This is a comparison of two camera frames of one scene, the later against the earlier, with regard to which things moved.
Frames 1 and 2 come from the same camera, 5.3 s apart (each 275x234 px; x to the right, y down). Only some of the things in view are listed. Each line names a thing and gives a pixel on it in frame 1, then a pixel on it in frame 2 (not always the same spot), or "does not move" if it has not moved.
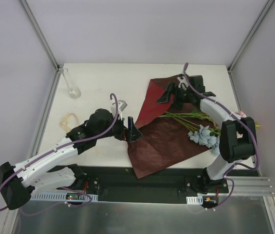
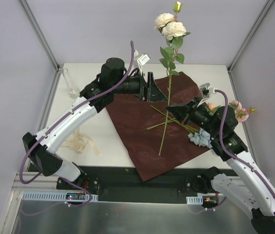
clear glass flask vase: x=74 y=92 does not move
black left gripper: x=126 y=131 -> x=144 y=87
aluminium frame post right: x=254 y=28 does not move
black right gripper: x=176 y=93 -> x=190 y=110
